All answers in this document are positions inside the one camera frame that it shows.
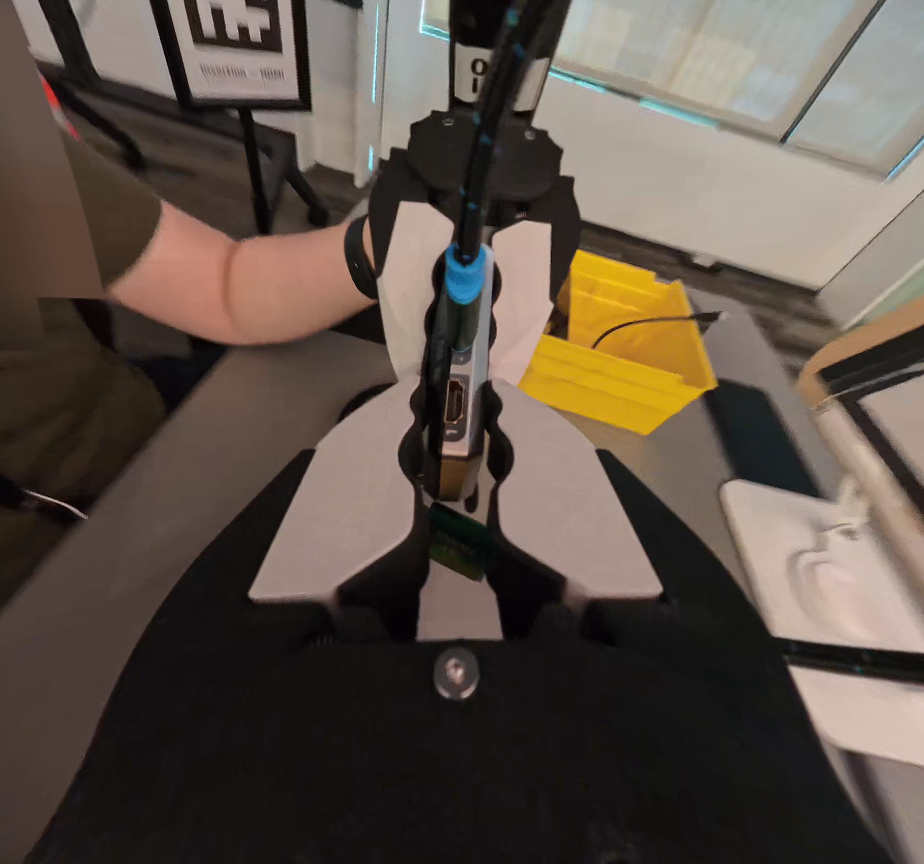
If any cardboard box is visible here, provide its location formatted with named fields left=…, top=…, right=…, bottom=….
left=797, top=297, right=924, bottom=406

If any yellow plastic bin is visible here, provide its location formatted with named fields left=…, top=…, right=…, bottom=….
left=516, top=250, right=719, bottom=435

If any thin white cable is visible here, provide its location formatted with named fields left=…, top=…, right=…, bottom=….
left=18, top=487, right=89, bottom=520

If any silver adapter hub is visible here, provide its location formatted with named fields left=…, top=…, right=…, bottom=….
left=426, top=243, right=499, bottom=503

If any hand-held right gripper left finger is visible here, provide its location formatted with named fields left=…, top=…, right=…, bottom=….
left=249, top=373, right=432, bottom=640

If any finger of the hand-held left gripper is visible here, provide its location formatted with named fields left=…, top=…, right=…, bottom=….
left=489, top=223, right=555, bottom=387
left=375, top=201, right=457, bottom=383

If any black wristband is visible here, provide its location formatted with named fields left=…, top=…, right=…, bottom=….
left=344, top=216, right=380, bottom=302

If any black mat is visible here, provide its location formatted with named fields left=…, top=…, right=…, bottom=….
left=704, top=380, right=820, bottom=498

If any black braided hdmi cable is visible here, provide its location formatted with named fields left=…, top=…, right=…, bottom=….
left=422, top=0, right=924, bottom=686

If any green label tag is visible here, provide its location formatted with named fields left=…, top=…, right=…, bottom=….
left=427, top=503, right=498, bottom=583

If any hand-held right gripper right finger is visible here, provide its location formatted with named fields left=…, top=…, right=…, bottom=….
left=485, top=380, right=664, bottom=640

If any white tray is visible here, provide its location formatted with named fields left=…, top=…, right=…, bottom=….
left=720, top=477, right=924, bottom=765

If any black sign stand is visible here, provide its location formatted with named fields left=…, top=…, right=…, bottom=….
left=237, top=107, right=332, bottom=235

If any person's olive shirt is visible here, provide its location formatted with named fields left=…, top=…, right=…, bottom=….
left=0, top=131, right=170, bottom=594

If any black adapter hub with cable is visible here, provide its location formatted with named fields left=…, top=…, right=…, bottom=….
left=592, top=310, right=724, bottom=350

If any person's left forearm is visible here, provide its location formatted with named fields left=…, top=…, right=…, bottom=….
left=108, top=200, right=376, bottom=345

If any window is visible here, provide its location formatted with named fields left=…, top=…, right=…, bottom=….
left=421, top=0, right=924, bottom=179

